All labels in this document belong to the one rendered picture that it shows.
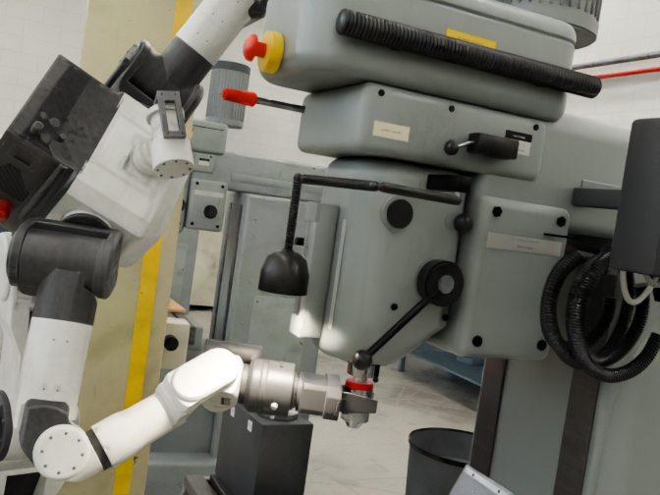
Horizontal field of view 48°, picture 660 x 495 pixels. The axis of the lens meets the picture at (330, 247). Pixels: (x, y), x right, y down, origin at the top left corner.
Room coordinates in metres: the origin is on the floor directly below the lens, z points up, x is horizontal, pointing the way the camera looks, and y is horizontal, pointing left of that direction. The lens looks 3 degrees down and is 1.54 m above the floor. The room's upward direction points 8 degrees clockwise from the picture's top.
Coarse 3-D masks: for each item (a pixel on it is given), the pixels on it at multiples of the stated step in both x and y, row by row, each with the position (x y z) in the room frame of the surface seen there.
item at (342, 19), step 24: (336, 24) 1.00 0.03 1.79; (360, 24) 0.99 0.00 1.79; (384, 24) 1.00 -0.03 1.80; (408, 48) 1.03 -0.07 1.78; (432, 48) 1.04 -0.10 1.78; (456, 48) 1.05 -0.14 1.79; (480, 48) 1.07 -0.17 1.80; (504, 72) 1.10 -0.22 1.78; (528, 72) 1.11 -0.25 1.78; (552, 72) 1.13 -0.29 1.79; (576, 72) 1.15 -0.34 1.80
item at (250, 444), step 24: (240, 408) 1.60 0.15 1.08; (240, 432) 1.58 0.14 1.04; (264, 432) 1.49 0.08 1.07; (288, 432) 1.52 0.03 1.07; (240, 456) 1.57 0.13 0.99; (264, 456) 1.50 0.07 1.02; (288, 456) 1.52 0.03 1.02; (240, 480) 1.55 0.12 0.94; (264, 480) 1.50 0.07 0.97; (288, 480) 1.53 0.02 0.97
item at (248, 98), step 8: (232, 88) 1.19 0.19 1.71; (224, 96) 1.18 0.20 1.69; (232, 96) 1.18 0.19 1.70; (240, 96) 1.19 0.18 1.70; (248, 96) 1.19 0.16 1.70; (256, 96) 1.20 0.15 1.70; (248, 104) 1.20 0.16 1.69; (264, 104) 1.21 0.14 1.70; (272, 104) 1.22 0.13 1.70; (280, 104) 1.22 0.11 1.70; (288, 104) 1.23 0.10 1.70; (296, 104) 1.24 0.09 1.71
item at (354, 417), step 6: (348, 390) 1.19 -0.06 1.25; (354, 390) 1.19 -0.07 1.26; (372, 390) 1.20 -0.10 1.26; (366, 396) 1.19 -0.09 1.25; (342, 414) 1.20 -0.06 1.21; (348, 414) 1.19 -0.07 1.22; (354, 414) 1.19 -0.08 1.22; (360, 414) 1.19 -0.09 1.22; (366, 414) 1.20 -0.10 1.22; (348, 420) 1.19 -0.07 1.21; (354, 420) 1.19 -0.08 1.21; (360, 420) 1.19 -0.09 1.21; (366, 420) 1.20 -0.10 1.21
